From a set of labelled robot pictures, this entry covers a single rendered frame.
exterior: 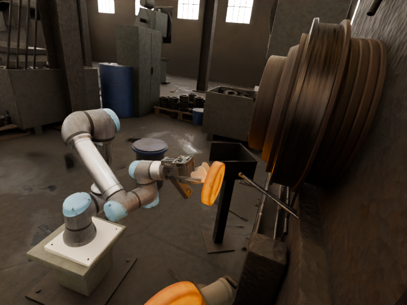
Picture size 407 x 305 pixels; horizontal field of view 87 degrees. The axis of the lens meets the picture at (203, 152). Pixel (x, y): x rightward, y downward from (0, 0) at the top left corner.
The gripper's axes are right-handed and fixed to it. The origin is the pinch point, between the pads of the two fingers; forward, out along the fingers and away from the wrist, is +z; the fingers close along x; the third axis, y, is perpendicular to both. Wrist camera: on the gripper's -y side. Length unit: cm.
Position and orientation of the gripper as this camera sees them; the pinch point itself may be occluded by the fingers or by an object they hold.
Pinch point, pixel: (214, 178)
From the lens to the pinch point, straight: 77.0
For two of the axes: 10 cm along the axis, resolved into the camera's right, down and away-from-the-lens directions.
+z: 9.2, 0.1, -4.0
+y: -1.4, -9.3, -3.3
